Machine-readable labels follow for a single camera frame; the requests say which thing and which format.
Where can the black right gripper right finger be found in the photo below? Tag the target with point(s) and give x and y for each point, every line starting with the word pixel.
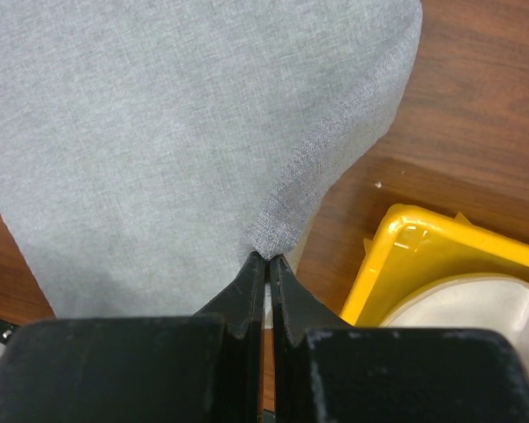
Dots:
pixel 327 370

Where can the beige shell-shaped plate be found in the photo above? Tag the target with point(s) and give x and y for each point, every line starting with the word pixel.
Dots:
pixel 478 301

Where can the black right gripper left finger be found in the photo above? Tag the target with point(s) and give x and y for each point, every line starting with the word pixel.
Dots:
pixel 205 367

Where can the yellow plastic tray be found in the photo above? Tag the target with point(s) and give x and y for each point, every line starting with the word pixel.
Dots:
pixel 413 248

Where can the grey cloth napkin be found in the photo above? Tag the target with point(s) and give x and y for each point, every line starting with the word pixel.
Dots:
pixel 147 147

